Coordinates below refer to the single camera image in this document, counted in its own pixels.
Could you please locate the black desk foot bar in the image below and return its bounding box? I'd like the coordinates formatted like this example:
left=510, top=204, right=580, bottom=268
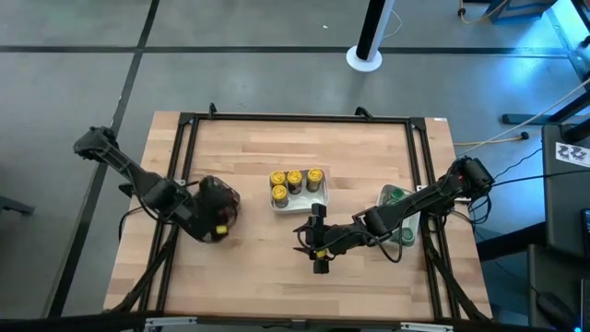
left=501, top=89, right=590, bottom=126
left=476, top=220, right=548, bottom=263

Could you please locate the grey floor object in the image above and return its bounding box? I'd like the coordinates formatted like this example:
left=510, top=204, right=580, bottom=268
left=0, top=196, right=36, bottom=217

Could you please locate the grey metal desk frame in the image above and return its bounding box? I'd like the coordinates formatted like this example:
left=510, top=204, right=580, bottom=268
left=546, top=0, right=590, bottom=84

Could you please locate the black side table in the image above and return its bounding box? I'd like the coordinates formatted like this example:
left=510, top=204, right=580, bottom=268
left=526, top=243, right=590, bottom=331

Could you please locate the yellow cable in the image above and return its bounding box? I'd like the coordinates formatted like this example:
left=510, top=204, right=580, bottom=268
left=457, top=0, right=511, bottom=25

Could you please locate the beige cable with black plug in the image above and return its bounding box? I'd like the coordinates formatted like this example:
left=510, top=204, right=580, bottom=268
left=454, top=131, right=530, bottom=148

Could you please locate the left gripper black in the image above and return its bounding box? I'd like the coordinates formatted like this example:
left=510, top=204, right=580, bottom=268
left=192, top=174, right=241, bottom=244

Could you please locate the blue box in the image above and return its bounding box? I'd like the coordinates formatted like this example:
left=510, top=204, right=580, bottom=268
left=483, top=0, right=559, bottom=24

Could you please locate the white paper with black marks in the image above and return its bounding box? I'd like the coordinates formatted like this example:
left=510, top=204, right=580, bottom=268
left=555, top=141, right=590, bottom=168

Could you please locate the white plastic bin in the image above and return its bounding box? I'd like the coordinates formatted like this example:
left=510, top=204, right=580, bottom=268
left=375, top=183, right=423, bottom=249
left=268, top=167, right=331, bottom=216

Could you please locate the thin black cable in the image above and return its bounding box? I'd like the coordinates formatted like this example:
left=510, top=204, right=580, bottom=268
left=492, top=147, right=544, bottom=181
left=117, top=202, right=156, bottom=243

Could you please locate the blue cable bundle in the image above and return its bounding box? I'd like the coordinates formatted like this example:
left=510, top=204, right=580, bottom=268
left=466, top=193, right=493, bottom=226

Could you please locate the black cable bundle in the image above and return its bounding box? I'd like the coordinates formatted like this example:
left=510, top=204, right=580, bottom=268
left=0, top=216, right=183, bottom=332
left=421, top=232, right=492, bottom=324

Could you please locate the black aluminium table frame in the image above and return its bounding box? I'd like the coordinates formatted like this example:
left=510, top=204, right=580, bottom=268
left=136, top=110, right=465, bottom=331

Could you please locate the black computer mouse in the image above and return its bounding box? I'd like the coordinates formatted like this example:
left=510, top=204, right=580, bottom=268
left=537, top=291, right=577, bottom=331

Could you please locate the black desk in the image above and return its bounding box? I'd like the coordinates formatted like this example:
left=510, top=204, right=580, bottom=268
left=541, top=123, right=590, bottom=259

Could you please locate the cream cable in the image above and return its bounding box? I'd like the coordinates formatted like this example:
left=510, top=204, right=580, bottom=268
left=455, top=77, right=590, bottom=158

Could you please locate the white and black pole stand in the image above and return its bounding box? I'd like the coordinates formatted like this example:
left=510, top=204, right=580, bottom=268
left=345, top=0, right=396, bottom=74

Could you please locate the silver metal bracket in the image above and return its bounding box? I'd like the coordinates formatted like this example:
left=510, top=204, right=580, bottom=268
left=144, top=315, right=198, bottom=332
left=399, top=321, right=455, bottom=332

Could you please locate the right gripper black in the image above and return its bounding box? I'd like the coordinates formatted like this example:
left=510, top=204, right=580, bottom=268
left=292, top=202, right=354, bottom=276

